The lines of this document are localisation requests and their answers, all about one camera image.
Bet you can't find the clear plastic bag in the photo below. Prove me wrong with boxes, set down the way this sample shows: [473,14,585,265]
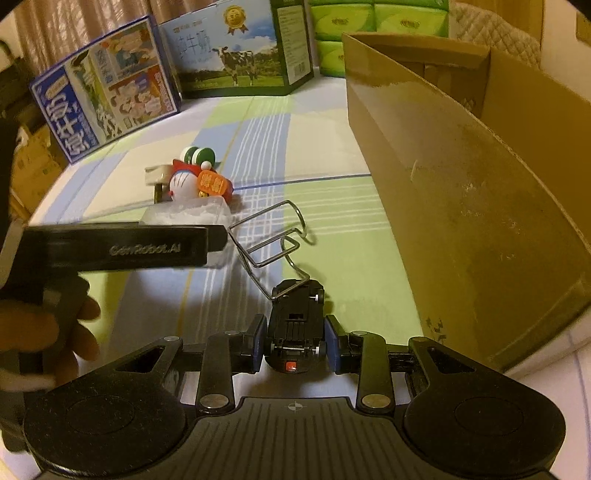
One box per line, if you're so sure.
[140,197,232,227]

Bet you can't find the Doraemon figure toy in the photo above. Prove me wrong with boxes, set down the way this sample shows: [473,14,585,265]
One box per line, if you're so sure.
[168,160,233,204]

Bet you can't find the black toy car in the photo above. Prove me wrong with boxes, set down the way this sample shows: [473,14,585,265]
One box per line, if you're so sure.
[264,279,325,375]

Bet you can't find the beige power adapter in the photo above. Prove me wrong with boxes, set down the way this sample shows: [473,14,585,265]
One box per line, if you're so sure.
[144,164,173,204]

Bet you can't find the green white small jar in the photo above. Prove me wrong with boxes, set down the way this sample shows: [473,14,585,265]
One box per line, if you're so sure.
[180,146,215,169]

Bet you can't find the person's left hand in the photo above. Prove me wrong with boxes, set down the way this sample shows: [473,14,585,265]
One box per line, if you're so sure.
[1,283,101,393]

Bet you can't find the plaid bed sheet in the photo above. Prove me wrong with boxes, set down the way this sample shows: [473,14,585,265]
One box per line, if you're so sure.
[27,75,591,480]

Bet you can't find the flattened cardboard boxes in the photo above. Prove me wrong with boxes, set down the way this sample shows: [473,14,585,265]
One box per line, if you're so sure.
[9,125,68,220]

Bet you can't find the black folding cart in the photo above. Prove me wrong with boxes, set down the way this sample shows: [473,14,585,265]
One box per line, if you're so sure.
[1,40,37,132]

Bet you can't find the blue cartoon milk carton box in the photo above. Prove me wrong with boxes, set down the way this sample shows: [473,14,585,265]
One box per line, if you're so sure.
[30,15,180,164]

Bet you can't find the cow picture milk box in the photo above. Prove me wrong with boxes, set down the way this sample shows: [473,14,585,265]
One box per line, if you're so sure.
[160,0,314,99]

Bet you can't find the brown cardboard box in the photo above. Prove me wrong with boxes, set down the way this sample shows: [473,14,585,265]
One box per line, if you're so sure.
[342,33,590,375]

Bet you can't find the pink curtain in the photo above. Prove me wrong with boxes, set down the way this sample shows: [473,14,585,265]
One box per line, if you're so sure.
[13,0,211,74]

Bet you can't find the green tissue pack bundle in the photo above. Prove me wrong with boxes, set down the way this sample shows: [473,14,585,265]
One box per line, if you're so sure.
[308,0,451,77]

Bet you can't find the quilted beige cushion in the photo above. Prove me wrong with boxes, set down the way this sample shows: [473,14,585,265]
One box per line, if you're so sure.
[449,2,542,69]

